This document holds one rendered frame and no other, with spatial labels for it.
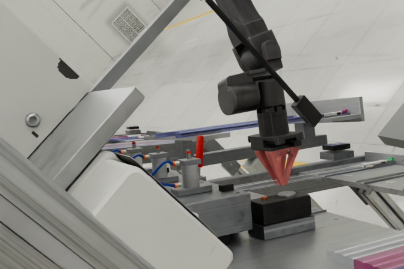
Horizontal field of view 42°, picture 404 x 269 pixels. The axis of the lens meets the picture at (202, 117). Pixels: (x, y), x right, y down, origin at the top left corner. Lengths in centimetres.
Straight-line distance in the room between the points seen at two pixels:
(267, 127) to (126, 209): 79
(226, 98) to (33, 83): 64
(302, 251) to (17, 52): 41
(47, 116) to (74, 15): 832
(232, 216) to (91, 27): 811
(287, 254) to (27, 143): 36
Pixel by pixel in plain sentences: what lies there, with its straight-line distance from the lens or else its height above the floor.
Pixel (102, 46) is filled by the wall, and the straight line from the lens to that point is 872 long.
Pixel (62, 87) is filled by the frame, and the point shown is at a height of 140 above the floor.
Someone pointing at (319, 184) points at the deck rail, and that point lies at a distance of 120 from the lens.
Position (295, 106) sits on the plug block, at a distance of 74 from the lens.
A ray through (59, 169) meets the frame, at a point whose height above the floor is 139.
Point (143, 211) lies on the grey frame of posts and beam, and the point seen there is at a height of 136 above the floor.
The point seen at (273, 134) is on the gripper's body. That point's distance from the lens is 100.
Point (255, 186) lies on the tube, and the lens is 100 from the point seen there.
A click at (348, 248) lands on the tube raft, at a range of 61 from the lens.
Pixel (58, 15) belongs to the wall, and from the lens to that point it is 863.
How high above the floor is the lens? 145
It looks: 20 degrees down
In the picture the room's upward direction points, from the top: 45 degrees counter-clockwise
